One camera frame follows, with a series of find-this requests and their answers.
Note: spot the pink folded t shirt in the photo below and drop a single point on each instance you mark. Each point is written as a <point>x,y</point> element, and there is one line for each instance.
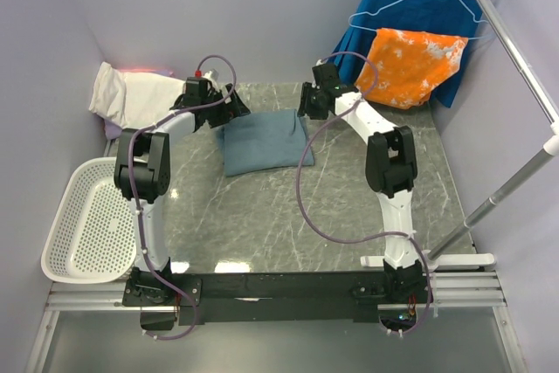
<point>163,72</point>

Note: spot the white plastic laundry basket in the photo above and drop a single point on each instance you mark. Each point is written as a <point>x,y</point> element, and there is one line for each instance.
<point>92,238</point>

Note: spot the orange white tie-dye cloth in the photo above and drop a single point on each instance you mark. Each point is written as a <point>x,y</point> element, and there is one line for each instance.
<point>409,66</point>

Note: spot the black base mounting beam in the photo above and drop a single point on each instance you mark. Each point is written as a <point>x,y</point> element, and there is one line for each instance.
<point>191,298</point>

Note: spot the silver clothes rack frame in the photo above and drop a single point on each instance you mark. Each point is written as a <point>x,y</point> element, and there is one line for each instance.
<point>549,149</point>

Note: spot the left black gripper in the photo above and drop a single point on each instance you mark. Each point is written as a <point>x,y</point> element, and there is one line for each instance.
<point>231,110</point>

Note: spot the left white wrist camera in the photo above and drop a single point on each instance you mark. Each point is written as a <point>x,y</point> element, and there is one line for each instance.
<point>212,76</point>

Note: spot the blue pleated skirt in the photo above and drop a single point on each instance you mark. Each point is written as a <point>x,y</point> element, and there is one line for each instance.
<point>352,54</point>

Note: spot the light blue wire hanger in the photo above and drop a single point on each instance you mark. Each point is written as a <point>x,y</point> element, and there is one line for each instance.
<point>446,17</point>

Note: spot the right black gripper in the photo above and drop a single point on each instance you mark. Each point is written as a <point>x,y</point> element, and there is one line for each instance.
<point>305,108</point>

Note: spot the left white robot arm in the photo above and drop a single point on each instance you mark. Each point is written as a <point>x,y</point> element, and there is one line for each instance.
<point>142,170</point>

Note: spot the grey-blue t shirt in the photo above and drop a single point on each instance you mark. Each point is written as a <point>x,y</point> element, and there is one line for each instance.
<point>260,141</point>

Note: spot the white folded t shirt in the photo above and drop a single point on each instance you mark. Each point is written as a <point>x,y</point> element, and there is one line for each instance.
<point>133,100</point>

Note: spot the aluminium rail frame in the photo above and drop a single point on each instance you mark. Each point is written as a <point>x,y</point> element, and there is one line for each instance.
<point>469,289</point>

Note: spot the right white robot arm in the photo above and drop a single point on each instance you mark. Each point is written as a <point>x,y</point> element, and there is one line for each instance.
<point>390,164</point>

